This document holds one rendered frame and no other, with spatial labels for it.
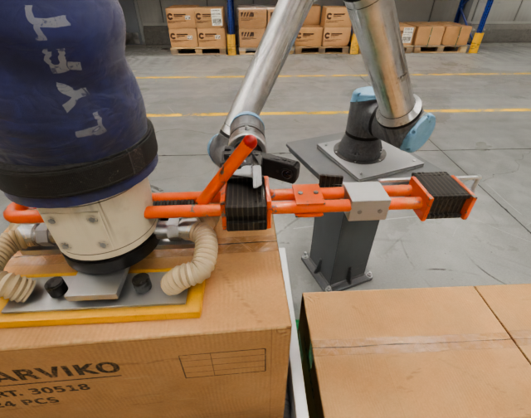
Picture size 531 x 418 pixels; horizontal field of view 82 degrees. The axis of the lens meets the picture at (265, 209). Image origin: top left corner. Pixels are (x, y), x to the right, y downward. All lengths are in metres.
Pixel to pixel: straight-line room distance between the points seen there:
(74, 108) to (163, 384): 0.50
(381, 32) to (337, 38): 6.88
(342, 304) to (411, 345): 0.22
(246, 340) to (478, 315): 0.85
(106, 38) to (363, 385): 0.91
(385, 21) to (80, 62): 0.74
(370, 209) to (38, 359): 0.60
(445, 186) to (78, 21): 0.58
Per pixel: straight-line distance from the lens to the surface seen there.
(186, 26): 7.72
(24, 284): 0.64
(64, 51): 0.42
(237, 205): 0.50
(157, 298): 0.56
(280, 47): 0.93
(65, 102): 0.43
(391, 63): 1.03
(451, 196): 0.61
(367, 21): 0.94
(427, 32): 8.55
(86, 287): 0.59
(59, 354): 0.63
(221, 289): 0.58
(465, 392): 1.06
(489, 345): 1.17
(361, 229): 1.60
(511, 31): 10.99
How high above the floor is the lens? 1.40
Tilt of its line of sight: 37 degrees down
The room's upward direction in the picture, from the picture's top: straight up
